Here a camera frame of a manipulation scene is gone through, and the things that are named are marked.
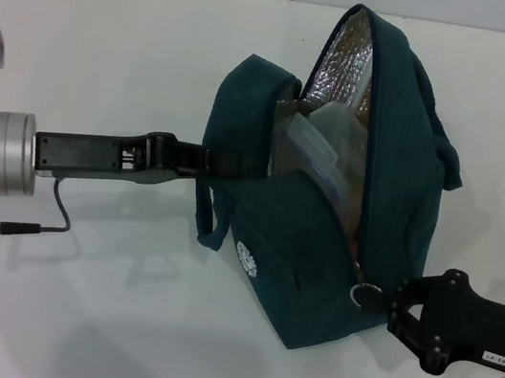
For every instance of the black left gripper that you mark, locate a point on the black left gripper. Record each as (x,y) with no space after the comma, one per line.
(83,156)

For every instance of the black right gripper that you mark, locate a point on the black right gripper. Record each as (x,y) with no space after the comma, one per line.
(490,333)

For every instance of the clear blue-rimmed food container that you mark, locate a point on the clear blue-rimmed food container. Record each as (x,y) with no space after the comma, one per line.
(308,145)

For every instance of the dark teal lunch bag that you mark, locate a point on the dark teal lunch bag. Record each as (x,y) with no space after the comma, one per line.
(405,176)

